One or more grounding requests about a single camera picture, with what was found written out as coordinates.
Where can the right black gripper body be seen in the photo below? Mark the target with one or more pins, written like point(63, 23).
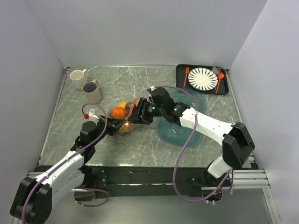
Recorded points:
point(151, 110)

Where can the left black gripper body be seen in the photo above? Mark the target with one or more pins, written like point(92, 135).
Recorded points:
point(100, 128)

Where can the small orange pumpkin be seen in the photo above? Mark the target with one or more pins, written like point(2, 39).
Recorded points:
point(118, 113)

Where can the clear zip top bag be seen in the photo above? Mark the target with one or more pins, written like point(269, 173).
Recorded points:
point(134, 103)

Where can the yellow corn cob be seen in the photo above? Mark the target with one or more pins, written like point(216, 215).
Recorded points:
point(122, 105)

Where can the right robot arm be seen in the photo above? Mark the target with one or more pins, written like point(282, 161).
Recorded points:
point(236, 141)

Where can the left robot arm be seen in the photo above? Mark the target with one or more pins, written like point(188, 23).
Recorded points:
point(36, 197)

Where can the teal transparent food tray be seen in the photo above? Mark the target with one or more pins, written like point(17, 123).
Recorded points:
point(172, 133)

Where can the black serving tray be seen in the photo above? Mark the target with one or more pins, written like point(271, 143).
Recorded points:
point(180, 75)

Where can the beige mug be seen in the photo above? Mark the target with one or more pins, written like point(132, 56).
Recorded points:
point(92, 91)

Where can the orange plastic fork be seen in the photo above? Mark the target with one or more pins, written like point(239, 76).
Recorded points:
point(186, 76)

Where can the white striped plate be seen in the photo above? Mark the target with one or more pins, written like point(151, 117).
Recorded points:
point(202, 79)

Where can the white mug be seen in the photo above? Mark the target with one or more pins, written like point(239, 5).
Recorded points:
point(79, 78)

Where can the orange plastic spoon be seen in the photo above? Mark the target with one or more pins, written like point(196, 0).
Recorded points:
point(220, 77)

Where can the clear drinking glass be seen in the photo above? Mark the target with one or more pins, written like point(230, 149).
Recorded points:
point(216, 68)

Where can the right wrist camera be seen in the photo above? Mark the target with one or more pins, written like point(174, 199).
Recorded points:
point(151, 89)

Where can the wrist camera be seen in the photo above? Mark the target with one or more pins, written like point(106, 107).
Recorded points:
point(90, 115)
point(151, 89)

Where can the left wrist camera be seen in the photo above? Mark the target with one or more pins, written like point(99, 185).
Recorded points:
point(90, 115)

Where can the black base frame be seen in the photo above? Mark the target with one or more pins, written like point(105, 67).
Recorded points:
point(150, 181)

